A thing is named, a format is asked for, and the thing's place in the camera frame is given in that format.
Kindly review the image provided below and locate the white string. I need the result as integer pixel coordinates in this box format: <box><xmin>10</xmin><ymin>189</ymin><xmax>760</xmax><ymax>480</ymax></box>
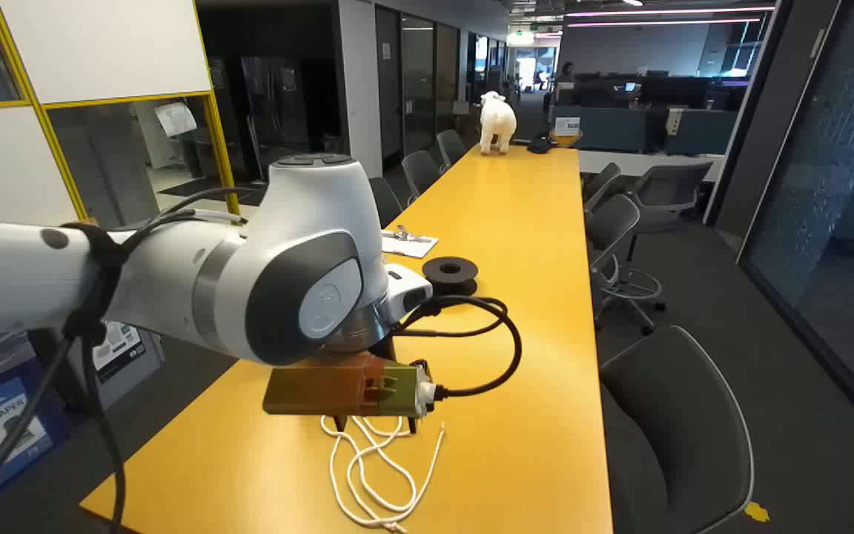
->
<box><xmin>317</xmin><ymin>411</ymin><xmax>422</xmax><ymax>529</ymax></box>
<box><xmin>332</xmin><ymin>417</ymin><xmax>449</xmax><ymax>534</ymax></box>

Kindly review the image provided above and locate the grey box with label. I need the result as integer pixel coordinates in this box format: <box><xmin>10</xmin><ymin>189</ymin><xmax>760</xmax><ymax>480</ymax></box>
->
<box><xmin>90</xmin><ymin>321</ymin><xmax>170</xmax><ymax>409</ymax></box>

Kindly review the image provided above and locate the black tape roll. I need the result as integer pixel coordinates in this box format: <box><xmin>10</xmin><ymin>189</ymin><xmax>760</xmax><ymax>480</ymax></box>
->
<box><xmin>419</xmin><ymin>251</ymin><xmax>481</xmax><ymax>300</ymax></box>

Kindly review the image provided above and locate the white paper sheet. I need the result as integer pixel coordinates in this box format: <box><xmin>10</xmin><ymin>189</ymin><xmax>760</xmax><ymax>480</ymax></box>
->
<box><xmin>381</xmin><ymin>229</ymin><xmax>441</xmax><ymax>262</ymax></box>

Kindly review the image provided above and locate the grey office chair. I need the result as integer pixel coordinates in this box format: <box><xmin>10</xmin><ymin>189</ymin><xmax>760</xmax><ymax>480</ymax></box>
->
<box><xmin>631</xmin><ymin>159</ymin><xmax>714</xmax><ymax>222</ymax></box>
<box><xmin>584</xmin><ymin>189</ymin><xmax>670</xmax><ymax>336</ymax></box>
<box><xmin>581</xmin><ymin>159</ymin><xmax>622</xmax><ymax>214</ymax></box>
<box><xmin>401</xmin><ymin>149</ymin><xmax>441</xmax><ymax>198</ymax></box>
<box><xmin>599</xmin><ymin>324</ymin><xmax>760</xmax><ymax>534</ymax></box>
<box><xmin>364</xmin><ymin>174</ymin><xmax>406</xmax><ymax>229</ymax></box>
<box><xmin>434</xmin><ymin>127</ymin><xmax>468</xmax><ymax>170</ymax></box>

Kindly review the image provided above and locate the small white paper sign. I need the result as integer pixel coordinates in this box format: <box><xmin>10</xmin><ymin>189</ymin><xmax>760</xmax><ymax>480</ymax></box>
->
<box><xmin>155</xmin><ymin>101</ymin><xmax>203</xmax><ymax>140</ymax></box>

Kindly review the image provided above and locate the white side table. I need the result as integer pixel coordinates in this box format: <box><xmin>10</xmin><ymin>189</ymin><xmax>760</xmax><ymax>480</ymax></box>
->
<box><xmin>579</xmin><ymin>146</ymin><xmax>730</xmax><ymax>186</ymax></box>

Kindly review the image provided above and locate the dark grey sofa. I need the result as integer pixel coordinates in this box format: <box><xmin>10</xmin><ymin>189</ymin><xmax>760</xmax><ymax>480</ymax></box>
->
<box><xmin>553</xmin><ymin>97</ymin><xmax>748</xmax><ymax>156</ymax></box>

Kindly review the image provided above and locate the yellowish wrist camera box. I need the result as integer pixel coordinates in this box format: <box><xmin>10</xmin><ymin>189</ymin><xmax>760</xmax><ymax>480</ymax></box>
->
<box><xmin>262</xmin><ymin>352</ymin><xmax>438</xmax><ymax>417</ymax></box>

